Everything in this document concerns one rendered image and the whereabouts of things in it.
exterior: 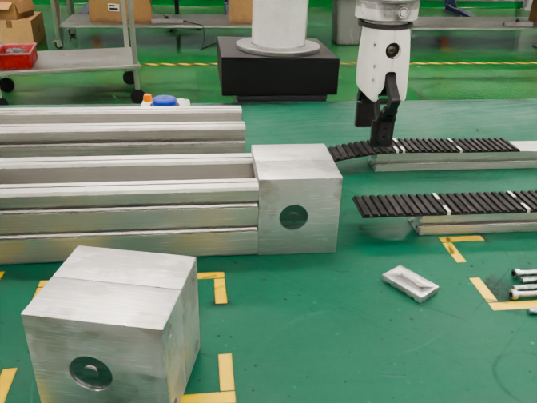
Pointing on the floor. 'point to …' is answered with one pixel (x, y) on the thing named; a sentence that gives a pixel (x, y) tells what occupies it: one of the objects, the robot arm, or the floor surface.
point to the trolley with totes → (73, 60)
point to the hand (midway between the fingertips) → (372, 128)
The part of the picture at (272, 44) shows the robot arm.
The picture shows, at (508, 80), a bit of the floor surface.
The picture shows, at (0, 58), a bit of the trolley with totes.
